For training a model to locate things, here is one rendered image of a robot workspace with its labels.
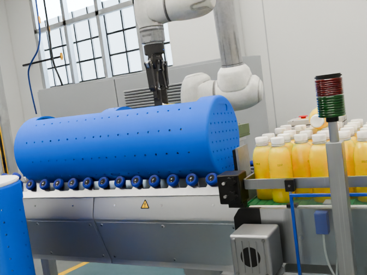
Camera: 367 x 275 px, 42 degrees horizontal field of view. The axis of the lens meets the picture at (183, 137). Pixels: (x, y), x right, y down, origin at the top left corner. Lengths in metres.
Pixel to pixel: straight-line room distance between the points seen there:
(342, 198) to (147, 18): 0.93
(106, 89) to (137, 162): 2.39
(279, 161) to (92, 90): 2.93
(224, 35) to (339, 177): 1.18
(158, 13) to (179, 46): 3.01
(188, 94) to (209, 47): 2.28
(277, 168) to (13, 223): 0.91
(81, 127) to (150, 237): 0.48
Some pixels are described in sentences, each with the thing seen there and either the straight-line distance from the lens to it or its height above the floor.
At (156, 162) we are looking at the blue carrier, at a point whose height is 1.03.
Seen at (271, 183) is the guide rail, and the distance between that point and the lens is 1.42.
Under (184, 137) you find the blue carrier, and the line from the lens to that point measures 1.57.
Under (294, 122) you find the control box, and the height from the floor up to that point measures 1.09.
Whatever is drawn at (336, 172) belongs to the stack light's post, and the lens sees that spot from 1.19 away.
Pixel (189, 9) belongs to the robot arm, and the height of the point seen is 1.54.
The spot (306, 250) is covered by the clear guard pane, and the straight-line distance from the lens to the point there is 1.38.
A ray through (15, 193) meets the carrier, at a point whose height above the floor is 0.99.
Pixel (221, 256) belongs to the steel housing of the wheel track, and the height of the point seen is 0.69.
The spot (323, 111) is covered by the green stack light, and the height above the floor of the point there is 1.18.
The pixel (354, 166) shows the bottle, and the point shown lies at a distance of 1.42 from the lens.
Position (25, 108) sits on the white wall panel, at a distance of 7.30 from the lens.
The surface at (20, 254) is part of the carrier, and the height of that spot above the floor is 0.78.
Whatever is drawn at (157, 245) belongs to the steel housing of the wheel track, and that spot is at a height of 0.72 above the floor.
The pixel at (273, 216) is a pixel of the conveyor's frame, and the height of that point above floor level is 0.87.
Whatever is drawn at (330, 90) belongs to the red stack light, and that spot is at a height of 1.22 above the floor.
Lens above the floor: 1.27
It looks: 6 degrees down
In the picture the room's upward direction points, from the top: 8 degrees counter-clockwise
